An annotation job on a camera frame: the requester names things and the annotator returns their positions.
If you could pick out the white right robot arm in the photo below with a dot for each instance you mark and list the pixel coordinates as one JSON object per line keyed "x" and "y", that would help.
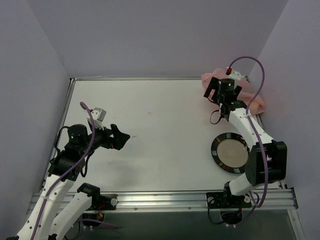
{"x": 267, "y": 159}

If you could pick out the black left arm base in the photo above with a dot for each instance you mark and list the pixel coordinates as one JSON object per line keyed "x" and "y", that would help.
{"x": 102, "y": 202}

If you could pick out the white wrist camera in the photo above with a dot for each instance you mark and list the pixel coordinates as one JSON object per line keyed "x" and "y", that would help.
{"x": 98, "y": 115}
{"x": 232, "y": 74}

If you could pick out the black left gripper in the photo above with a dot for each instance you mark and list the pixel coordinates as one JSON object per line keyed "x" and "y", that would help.
{"x": 111, "y": 137}

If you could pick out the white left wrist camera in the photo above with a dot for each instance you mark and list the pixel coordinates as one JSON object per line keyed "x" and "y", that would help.
{"x": 98, "y": 115}

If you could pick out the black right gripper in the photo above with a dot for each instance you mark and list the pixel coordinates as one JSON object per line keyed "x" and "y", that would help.
{"x": 211, "y": 88}

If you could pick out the pink floral plastic bag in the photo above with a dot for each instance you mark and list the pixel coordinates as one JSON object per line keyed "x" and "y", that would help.
{"x": 258, "y": 106}

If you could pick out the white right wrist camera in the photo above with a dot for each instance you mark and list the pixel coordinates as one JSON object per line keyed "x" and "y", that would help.
{"x": 232, "y": 74}

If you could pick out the dark rimmed beige plate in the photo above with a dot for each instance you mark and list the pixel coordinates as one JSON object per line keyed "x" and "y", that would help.
{"x": 230, "y": 152}

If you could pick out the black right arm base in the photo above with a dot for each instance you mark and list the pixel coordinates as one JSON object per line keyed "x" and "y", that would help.
{"x": 231, "y": 207}

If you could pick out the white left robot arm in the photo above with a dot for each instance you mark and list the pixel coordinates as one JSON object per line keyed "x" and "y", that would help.
{"x": 47, "y": 221}

